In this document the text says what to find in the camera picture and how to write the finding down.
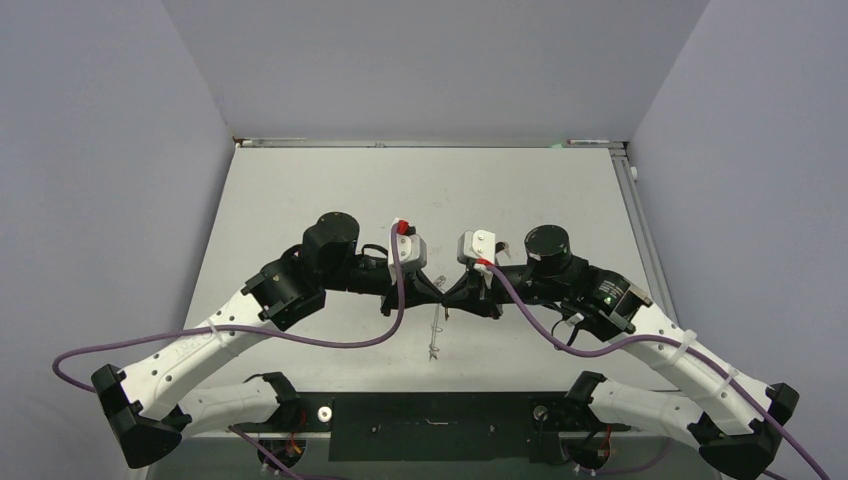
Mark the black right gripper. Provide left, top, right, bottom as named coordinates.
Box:
left=442, top=261, right=564, bottom=318

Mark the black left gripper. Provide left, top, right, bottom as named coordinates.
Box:
left=322, top=255, right=443, bottom=316

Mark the metal ring plate with keyrings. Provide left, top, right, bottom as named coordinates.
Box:
left=428, top=275, right=447, bottom=361

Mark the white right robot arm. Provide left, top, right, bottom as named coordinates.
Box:
left=443, top=225, right=799, bottom=479

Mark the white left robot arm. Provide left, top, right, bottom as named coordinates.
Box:
left=91, top=212, right=440, bottom=469

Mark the key with black tag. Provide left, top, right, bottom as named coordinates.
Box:
left=495, top=241, right=512, bottom=259

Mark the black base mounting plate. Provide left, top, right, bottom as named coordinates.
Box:
left=289, top=392, right=624, bottom=463

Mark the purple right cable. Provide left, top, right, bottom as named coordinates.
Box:
left=486, top=261, right=833, bottom=480

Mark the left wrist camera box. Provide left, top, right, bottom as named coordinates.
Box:
left=387, top=217, right=427, bottom=285

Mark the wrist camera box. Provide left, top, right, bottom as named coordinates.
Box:
left=387, top=217, right=427, bottom=285
left=456, top=230, right=497, bottom=267

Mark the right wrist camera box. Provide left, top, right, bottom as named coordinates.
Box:
left=456, top=230, right=497, bottom=267

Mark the aluminium rail right edge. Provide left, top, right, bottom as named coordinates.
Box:
left=608, top=142, right=679, bottom=323

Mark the aluminium rail edge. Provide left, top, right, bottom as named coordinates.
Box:
left=608, top=142, right=679, bottom=323
left=234, top=138, right=627, bottom=150

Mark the aluminium rail back edge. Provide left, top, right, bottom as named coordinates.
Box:
left=234, top=138, right=627, bottom=150

